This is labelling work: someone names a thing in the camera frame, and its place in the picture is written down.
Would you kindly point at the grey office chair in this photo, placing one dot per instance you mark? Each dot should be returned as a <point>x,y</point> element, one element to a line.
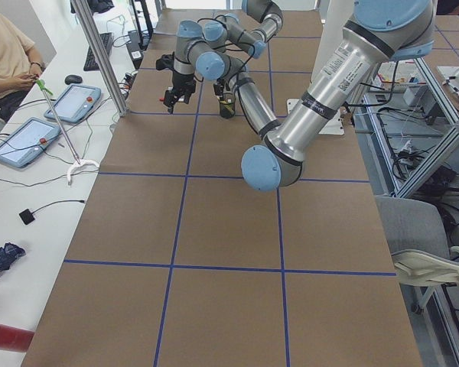
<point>418,245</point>

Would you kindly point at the black computer mouse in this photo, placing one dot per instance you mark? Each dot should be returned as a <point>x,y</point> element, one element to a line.
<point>73,79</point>

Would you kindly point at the teach pendant tablet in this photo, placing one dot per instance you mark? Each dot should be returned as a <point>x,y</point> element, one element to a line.
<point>28,142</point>
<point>73,104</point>

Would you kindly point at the far teach pendant tablet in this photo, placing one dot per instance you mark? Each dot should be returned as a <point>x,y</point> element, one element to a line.
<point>73,104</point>

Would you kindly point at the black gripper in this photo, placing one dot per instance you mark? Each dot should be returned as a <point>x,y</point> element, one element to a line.
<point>180,85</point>
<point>224,85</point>

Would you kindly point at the near teach pendant tablet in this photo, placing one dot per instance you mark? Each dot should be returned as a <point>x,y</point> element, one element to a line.
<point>28,142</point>

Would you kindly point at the black mesh pen cup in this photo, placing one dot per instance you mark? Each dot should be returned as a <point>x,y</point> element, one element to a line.
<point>226,108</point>

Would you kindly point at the aluminium frame post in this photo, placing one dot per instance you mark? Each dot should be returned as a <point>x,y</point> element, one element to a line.
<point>94,41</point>

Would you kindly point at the folded blue umbrella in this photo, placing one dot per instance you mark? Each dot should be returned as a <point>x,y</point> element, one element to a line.
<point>9,253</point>

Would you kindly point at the seated person beige shirt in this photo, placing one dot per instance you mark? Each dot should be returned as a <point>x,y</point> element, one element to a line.
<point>20,65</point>

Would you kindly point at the reacher grabber stick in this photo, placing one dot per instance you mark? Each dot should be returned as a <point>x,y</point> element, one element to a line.
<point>78,161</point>

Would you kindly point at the red cylinder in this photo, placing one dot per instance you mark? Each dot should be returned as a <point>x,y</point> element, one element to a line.
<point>14,339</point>

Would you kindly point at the small black puck device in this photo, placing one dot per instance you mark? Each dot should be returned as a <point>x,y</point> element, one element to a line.
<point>26,216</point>

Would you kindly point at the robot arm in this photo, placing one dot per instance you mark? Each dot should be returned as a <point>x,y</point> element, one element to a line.
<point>376,32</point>
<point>229,38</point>

